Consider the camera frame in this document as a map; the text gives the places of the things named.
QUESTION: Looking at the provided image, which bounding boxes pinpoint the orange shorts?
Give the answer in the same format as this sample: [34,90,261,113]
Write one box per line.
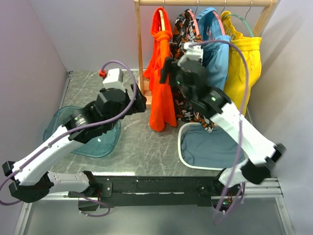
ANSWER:
[143,7,178,132]

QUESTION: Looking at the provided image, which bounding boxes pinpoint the beige wooden hanger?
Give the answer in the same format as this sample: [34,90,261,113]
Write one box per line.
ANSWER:
[158,0,167,31]

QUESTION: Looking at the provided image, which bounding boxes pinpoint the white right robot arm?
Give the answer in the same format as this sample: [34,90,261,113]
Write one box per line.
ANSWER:
[160,57,286,195]

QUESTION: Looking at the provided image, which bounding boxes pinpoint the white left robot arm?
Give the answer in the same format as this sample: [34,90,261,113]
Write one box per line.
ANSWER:
[2,83,146,203]

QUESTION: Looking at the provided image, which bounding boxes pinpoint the light blue shorts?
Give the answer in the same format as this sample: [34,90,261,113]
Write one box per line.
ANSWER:
[196,7,231,90]

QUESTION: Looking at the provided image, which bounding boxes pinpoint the yellow shorts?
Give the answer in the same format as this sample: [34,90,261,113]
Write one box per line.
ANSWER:
[221,11,262,115]

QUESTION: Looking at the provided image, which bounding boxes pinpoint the camouflage patterned shorts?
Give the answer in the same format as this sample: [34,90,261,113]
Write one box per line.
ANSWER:
[170,9,214,133]

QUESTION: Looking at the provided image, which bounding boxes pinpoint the pink hanger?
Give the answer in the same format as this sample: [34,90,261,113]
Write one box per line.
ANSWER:
[186,7,225,41]

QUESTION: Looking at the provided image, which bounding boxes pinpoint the green hanger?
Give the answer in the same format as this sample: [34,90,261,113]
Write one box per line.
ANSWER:
[221,4,255,38]

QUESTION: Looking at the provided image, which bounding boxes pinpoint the wooden clothes rack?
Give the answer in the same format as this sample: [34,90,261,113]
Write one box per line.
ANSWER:
[134,0,278,109]

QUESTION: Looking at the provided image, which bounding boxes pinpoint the teal plastic basin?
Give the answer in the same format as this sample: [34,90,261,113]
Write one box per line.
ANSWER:
[43,106,121,158]

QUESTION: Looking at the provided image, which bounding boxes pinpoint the grey-blue cloth in basket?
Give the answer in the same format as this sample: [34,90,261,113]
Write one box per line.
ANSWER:
[181,126,245,168]

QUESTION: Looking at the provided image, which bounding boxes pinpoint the white laundry basket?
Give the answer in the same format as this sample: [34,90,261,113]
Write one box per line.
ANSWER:
[177,122,247,171]

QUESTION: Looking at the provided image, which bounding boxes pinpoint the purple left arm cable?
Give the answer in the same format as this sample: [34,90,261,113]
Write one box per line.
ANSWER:
[0,60,137,218]

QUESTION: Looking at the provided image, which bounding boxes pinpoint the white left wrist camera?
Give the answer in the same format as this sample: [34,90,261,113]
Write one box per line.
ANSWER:
[99,68,125,91]

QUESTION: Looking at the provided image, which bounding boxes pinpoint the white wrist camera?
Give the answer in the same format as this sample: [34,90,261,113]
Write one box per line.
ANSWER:
[177,42,203,67]
[99,68,125,91]

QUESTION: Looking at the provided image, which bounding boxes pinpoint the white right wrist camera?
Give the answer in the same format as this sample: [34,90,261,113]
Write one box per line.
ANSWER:
[177,42,203,67]

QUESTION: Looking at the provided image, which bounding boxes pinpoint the aluminium frame rail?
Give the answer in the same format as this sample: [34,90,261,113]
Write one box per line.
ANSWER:
[211,177,284,200]

